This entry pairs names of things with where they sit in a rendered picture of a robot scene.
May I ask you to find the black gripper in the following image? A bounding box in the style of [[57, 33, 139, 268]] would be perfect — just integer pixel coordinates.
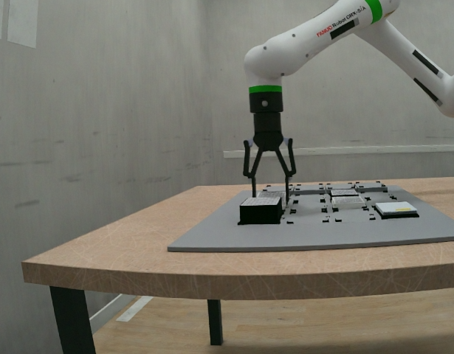
[[243, 113, 297, 201]]

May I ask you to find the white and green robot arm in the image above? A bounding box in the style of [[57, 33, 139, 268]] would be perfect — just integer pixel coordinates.
[[244, 0, 454, 118]]

